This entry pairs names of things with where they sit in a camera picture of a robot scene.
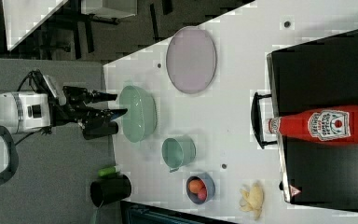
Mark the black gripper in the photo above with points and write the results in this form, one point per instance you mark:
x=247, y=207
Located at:
x=76, y=107

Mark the red ketchup bottle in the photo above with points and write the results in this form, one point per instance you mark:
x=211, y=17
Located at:
x=333, y=126

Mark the white side table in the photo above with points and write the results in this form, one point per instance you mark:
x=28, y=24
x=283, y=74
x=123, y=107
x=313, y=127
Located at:
x=22, y=17

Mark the black cylindrical post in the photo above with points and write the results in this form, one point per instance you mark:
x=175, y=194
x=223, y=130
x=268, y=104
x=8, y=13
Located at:
x=94, y=131

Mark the green metal mug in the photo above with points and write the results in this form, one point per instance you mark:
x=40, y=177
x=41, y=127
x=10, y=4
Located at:
x=178, y=152

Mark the peeled banana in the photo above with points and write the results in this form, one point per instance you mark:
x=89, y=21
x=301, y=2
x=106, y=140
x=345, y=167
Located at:
x=252, y=200

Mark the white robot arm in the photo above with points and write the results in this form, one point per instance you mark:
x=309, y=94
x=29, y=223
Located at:
x=29, y=112

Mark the orange fruit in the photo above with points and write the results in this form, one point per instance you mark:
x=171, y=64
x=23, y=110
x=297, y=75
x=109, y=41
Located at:
x=195, y=185

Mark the small blue bowl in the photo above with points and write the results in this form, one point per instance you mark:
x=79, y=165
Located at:
x=208, y=184

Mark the red fruit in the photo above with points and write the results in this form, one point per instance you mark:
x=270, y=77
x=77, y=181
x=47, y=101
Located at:
x=202, y=194

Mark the black toaster oven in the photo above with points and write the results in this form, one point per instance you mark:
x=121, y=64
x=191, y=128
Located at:
x=319, y=74

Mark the green perforated colander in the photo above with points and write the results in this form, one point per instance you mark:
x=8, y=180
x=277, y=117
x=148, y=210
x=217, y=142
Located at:
x=140, y=120

